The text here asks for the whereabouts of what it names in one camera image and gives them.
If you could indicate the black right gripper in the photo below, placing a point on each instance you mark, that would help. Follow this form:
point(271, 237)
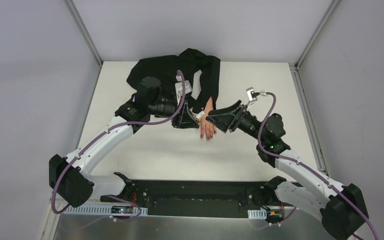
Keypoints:
point(239, 117)

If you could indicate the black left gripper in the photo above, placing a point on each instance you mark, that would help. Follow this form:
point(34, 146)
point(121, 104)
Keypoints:
point(177, 117)

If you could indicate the yellow nail polish bottle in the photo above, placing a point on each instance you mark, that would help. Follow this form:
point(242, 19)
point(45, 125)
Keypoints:
point(199, 116)

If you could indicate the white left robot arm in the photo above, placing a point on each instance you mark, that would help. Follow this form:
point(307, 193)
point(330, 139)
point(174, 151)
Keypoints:
point(71, 176)

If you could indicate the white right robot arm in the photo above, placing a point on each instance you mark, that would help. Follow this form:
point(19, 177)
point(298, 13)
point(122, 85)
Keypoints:
point(340, 208)

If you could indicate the mannequin hand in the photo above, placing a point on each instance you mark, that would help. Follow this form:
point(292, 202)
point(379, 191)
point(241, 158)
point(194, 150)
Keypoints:
point(207, 129)

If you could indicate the black shirt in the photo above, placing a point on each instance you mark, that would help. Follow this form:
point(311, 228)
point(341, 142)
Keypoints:
point(189, 62)

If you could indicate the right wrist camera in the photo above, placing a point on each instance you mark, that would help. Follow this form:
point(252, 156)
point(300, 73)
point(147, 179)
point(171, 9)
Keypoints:
point(253, 96)

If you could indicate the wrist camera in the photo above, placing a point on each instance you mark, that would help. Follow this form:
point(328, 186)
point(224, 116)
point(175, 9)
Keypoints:
point(253, 96)
point(179, 88)

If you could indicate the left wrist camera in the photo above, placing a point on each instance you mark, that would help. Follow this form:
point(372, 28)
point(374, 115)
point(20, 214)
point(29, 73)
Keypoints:
point(179, 88)

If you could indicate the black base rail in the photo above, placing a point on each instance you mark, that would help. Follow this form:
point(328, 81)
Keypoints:
point(212, 199)

